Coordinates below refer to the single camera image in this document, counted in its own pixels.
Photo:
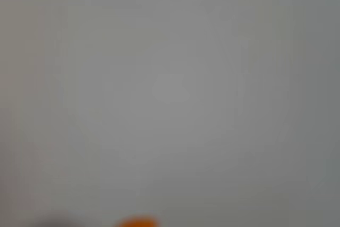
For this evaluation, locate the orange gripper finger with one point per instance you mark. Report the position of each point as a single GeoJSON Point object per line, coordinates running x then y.
{"type": "Point", "coordinates": [136, 223]}

